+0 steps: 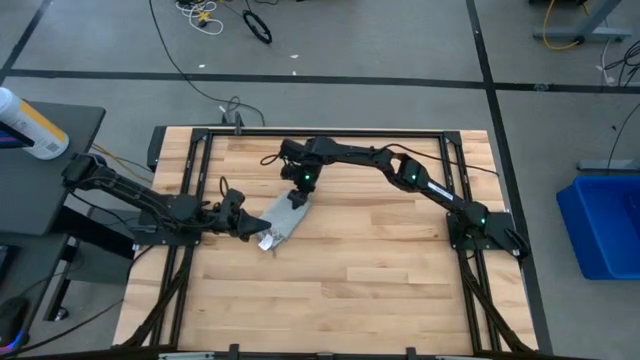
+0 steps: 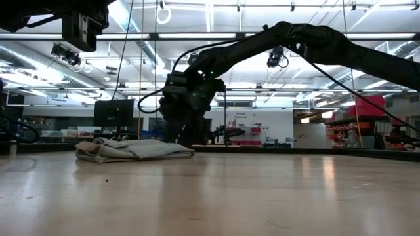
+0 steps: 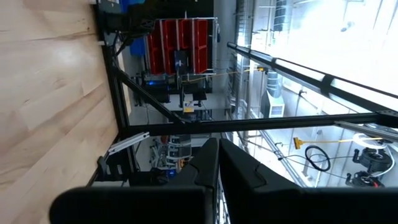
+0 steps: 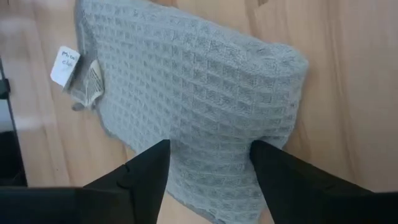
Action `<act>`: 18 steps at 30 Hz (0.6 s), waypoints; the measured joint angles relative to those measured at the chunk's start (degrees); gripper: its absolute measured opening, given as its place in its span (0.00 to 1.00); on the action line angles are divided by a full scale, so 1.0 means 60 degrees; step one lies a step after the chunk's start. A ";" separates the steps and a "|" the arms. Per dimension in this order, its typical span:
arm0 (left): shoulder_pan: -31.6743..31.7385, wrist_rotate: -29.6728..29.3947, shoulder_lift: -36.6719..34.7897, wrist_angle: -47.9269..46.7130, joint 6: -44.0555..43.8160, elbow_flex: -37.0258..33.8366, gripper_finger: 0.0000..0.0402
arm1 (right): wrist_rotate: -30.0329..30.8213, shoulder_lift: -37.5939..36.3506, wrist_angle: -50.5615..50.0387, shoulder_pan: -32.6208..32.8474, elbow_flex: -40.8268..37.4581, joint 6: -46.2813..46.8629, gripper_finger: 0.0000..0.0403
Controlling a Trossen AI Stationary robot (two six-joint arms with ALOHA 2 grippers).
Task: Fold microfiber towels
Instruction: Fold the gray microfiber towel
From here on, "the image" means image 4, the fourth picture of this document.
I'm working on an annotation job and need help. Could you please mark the white handwritten towel tag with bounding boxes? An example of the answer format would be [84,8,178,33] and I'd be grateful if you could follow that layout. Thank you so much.
[50,45,81,89]

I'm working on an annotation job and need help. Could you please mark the black aluminium table frame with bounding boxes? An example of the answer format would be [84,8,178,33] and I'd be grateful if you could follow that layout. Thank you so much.
[0,57,28,187]

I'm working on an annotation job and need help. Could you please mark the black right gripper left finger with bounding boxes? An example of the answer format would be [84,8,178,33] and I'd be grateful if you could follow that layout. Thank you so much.
[0,139,171,224]

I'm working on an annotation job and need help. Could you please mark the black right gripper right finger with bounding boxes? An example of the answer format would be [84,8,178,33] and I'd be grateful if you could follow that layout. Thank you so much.
[249,139,398,224]

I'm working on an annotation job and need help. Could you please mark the grey waffle microfiber towel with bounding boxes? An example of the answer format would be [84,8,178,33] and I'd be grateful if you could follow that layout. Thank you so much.
[70,0,310,224]

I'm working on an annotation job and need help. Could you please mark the white printed care label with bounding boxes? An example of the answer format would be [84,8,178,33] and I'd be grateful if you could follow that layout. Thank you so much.
[84,59,105,104]

